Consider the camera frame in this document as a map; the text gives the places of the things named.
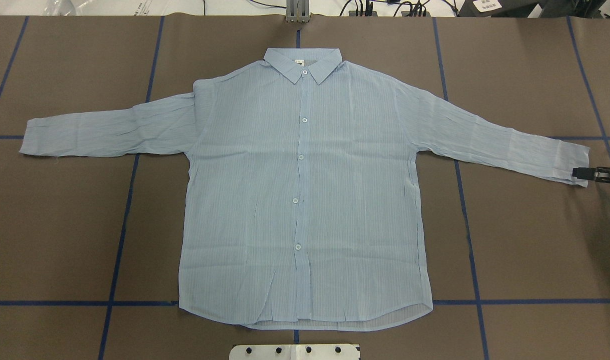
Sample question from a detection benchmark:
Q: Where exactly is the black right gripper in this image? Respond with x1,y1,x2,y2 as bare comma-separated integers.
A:
573,167,610,183

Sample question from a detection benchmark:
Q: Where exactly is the light blue button-up shirt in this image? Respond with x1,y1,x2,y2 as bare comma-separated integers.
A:
19,48,590,332

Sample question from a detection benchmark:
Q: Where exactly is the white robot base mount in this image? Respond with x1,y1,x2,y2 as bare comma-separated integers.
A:
229,343,361,360

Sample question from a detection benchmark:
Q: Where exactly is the aluminium frame post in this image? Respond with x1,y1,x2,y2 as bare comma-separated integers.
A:
286,0,311,23

